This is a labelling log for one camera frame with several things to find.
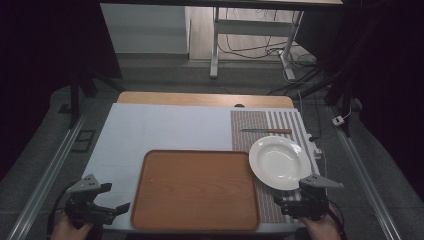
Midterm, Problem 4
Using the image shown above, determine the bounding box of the wooden handle knife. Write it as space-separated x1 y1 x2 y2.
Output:
240 128 293 135

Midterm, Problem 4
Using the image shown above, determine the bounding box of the black floor cable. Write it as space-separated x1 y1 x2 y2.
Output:
217 7 318 62

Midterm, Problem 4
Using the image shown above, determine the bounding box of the black stand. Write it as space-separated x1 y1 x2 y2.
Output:
58 64 126 130

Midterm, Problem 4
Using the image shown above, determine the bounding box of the person's right hand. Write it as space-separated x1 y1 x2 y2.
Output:
301 203 343 240

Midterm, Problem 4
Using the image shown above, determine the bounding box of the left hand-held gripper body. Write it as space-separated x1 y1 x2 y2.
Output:
64 173 116 230

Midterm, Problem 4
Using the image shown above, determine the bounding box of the white cabinet panel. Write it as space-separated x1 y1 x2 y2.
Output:
99 3 191 55

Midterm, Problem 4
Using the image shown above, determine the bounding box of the brown wooden tray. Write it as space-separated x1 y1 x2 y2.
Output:
130 149 261 232

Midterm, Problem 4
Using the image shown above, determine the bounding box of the white clamp device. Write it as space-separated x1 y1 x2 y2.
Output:
307 134 324 162

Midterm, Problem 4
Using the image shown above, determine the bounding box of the person's left hand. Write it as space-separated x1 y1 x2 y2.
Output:
49 214 95 240

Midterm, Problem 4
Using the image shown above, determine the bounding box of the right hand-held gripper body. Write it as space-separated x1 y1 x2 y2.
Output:
292 173 345 222

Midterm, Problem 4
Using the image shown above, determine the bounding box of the striped placemat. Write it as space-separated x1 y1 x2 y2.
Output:
230 110 322 225

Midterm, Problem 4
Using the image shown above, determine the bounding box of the metal floor rail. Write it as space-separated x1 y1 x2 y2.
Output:
5 108 93 240
327 105 403 240

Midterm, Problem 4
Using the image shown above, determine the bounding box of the white desk frame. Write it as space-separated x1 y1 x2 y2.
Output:
209 6 305 81

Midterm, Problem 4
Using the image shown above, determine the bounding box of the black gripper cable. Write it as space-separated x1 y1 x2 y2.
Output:
328 199 348 240
46 185 73 238

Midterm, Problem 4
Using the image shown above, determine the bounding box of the white table mat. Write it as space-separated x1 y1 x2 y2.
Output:
81 102 307 233

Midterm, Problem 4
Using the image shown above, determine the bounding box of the white round plate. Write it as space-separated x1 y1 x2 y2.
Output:
248 135 313 191

